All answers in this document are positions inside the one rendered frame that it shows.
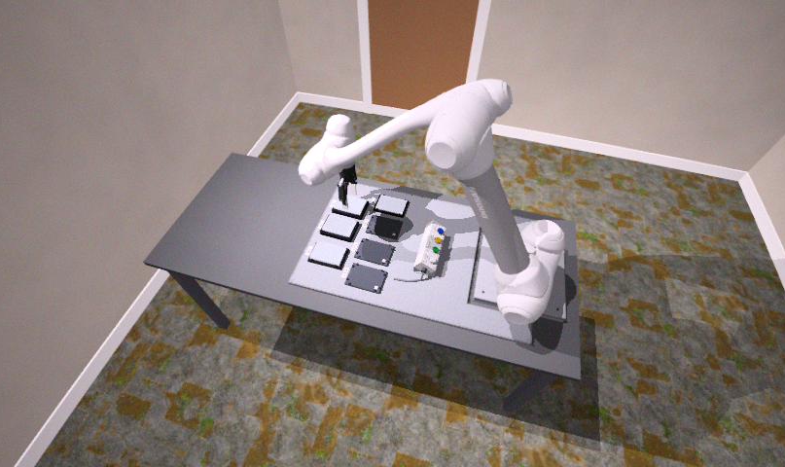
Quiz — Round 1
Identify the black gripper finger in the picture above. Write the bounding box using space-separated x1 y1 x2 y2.
338 176 350 210
349 170 357 196

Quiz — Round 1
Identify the white button panel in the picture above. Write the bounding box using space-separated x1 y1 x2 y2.
394 220 446 282

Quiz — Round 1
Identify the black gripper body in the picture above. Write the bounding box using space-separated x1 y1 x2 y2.
339 165 355 183

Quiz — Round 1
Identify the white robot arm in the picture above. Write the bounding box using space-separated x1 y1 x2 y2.
299 79 565 325

